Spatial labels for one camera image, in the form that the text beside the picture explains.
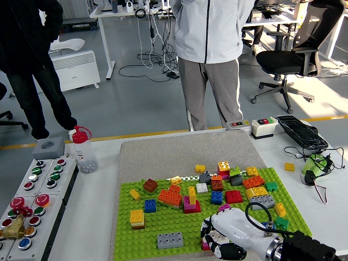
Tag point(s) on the white plastic chair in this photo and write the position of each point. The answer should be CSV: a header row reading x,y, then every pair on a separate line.
x,y
70,43

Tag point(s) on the white emergency stop box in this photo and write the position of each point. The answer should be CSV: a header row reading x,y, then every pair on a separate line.
x,y
40,239

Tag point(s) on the small green brick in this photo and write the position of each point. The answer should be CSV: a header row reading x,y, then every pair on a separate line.
x,y
272,186

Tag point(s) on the black flat dolly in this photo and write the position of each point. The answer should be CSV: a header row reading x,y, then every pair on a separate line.
x,y
79,23

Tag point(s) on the red curved brick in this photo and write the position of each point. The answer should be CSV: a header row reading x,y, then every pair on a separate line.
x,y
233,197

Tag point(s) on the thin white brick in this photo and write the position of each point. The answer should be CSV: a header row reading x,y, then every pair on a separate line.
x,y
137,222

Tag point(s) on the grey two-button switch box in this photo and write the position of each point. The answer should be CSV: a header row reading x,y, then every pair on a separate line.
x,y
239,125

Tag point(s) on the grey block round recess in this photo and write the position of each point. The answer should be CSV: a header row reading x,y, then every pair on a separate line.
x,y
58,149

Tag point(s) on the black power adapter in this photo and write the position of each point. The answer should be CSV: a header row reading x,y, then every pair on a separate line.
x,y
152,32

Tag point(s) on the yellow four-stud brick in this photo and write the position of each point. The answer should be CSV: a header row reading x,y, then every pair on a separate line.
x,y
223,166
136,215
289,167
199,168
252,171

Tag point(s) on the black office chair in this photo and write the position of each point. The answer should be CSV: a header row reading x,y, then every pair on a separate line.
x,y
280,62

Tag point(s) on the brown four-stud brick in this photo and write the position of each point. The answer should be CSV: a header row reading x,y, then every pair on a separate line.
x,y
150,185
217,186

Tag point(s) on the thin red brick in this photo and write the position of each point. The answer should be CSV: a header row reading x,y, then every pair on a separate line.
x,y
223,173

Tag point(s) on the green studded baseplate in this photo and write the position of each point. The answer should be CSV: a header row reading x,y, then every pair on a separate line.
x,y
176,223

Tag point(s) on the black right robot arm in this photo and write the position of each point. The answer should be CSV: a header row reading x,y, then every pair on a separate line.
x,y
304,247

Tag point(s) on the clear bottle red cap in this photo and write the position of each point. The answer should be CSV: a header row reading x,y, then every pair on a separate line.
x,y
84,157

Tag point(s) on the magenta four-stud brick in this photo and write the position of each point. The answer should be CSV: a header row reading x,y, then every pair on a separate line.
x,y
224,208

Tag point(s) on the red base brick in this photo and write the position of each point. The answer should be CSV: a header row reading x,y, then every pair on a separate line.
x,y
197,208

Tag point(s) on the person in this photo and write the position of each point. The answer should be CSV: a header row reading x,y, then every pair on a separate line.
x,y
209,32
24,40
258,35

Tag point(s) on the grey fabric mat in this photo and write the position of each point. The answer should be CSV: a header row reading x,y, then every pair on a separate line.
x,y
185,152

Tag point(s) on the white panel heater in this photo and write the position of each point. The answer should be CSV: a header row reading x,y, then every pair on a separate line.
x,y
79,70

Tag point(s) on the orange four-stud brick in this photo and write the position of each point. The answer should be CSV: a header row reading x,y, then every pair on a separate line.
x,y
217,178
175,189

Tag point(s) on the black chair base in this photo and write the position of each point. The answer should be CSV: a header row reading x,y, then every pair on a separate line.
x,y
19,125

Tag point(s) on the green sloped brick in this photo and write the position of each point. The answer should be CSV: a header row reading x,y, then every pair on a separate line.
x,y
235,171

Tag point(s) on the dark grey brick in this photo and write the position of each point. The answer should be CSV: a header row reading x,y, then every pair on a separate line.
x,y
236,181

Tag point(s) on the tall yellow pillar brick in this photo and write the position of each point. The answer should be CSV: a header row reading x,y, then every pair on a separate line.
x,y
192,194

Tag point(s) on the yellow two-stud brick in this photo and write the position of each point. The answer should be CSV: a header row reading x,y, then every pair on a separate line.
x,y
280,210
135,194

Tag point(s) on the black power brick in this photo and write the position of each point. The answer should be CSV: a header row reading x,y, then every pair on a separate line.
x,y
172,75

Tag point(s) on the grey sloped brick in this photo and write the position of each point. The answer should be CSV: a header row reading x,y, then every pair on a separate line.
x,y
204,177

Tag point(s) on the grey eight-stud brick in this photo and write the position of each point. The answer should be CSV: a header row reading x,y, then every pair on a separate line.
x,y
262,200
170,240

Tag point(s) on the white flat brick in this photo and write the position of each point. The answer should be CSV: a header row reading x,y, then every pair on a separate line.
x,y
202,188

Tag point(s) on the black keyboard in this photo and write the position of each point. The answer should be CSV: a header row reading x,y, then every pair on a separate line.
x,y
299,130

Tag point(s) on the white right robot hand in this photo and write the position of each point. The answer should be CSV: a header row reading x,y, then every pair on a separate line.
x,y
236,228

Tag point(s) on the blue four-stud brick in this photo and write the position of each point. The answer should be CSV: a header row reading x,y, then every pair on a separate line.
x,y
150,205
217,197
272,225

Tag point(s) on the white camera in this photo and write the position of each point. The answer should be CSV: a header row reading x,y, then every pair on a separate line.
x,y
129,6

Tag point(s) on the pink four-stud brick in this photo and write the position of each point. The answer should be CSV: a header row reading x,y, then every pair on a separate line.
x,y
225,177
186,202
206,242

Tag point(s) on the white selector switch box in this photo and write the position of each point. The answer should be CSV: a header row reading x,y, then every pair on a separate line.
x,y
44,174

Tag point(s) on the glossy yellow brick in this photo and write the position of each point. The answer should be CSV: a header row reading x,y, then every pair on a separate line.
x,y
176,180

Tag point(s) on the white desk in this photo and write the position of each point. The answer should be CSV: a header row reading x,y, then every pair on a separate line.
x,y
335,38
105,46
272,21

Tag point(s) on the yellow curved brick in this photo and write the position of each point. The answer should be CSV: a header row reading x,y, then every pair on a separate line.
x,y
256,192

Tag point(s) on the white red green button box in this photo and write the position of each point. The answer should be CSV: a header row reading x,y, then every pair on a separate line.
x,y
262,130

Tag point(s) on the small black module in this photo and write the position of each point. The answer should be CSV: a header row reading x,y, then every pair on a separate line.
x,y
310,178

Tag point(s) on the orange eight-stud brick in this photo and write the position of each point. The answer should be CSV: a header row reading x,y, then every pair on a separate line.
x,y
169,199
253,182

